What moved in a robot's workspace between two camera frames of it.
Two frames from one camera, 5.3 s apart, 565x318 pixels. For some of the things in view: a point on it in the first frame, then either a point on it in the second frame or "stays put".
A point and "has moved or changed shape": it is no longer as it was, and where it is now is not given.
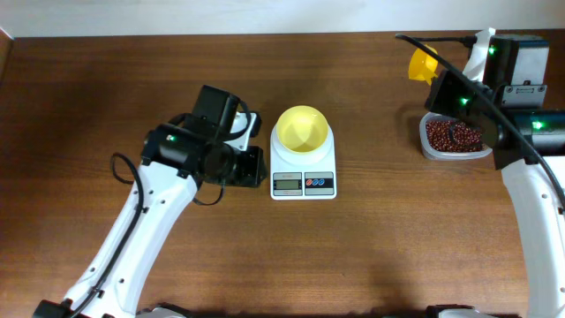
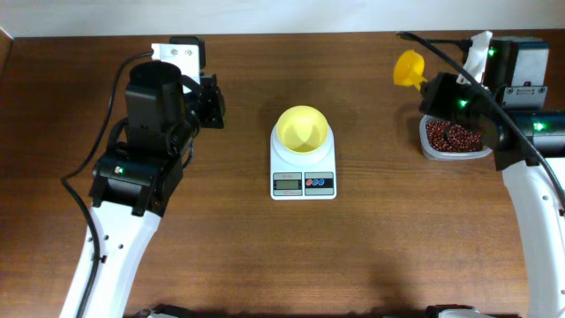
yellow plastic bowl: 302,128 stays put
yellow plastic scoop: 423,66 has moved or changed shape
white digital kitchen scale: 297,176 stays put
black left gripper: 252,165 to 213,108
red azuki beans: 466,138 stays put
